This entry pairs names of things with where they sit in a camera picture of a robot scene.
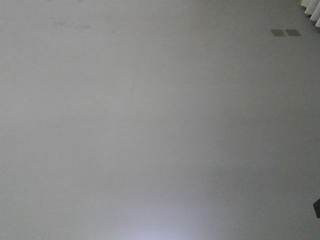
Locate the white curtain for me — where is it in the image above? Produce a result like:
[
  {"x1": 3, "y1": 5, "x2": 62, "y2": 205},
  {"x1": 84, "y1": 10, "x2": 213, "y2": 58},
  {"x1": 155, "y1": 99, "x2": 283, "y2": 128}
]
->
[{"x1": 300, "y1": 0, "x2": 320, "y2": 28}]

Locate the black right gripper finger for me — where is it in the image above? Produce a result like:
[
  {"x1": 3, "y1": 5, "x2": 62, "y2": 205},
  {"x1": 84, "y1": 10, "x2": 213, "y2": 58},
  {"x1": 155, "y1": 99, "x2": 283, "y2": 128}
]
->
[{"x1": 313, "y1": 199, "x2": 320, "y2": 218}]

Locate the grey floor plate left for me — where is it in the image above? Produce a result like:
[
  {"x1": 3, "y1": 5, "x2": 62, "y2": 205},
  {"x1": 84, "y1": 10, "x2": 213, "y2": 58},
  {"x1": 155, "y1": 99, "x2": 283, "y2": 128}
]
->
[{"x1": 270, "y1": 29, "x2": 286, "y2": 37}]

